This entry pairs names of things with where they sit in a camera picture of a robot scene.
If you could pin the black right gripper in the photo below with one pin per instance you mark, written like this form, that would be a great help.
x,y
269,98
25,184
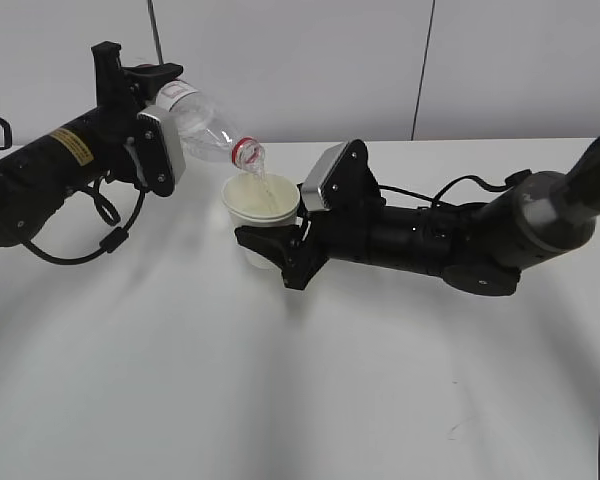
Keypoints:
x,y
301,251

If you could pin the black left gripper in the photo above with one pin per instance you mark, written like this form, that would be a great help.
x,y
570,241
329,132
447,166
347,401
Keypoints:
x,y
117,108

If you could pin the white paper cup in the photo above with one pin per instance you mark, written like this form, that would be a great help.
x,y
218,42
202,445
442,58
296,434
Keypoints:
x,y
252,201

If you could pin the clear water bottle red label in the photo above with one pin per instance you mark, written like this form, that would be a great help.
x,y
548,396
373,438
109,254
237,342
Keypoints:
x,y
206,133

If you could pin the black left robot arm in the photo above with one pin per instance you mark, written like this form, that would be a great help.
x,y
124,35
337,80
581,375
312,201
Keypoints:
x,y
37,178

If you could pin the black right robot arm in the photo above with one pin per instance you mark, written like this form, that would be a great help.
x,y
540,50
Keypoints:
x,y
479,248

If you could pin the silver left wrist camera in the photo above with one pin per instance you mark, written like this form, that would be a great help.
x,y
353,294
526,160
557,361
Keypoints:
x,y
157,151

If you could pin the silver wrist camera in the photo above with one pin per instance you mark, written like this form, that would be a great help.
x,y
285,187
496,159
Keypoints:
x,y
157,151
340,177

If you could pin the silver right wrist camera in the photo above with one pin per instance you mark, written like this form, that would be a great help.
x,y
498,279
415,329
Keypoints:
x,y
340,177

